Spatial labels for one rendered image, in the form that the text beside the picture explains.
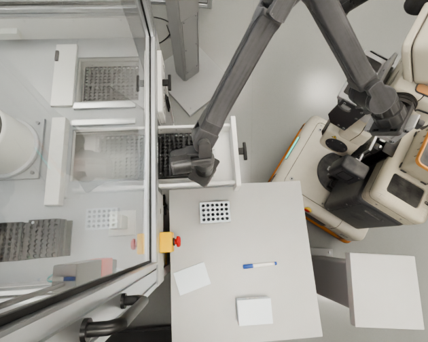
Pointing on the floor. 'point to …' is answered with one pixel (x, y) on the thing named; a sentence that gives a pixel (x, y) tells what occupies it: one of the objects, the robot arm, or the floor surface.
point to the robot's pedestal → (371, 288)
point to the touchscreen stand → (189, 59)
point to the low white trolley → (297, 220)
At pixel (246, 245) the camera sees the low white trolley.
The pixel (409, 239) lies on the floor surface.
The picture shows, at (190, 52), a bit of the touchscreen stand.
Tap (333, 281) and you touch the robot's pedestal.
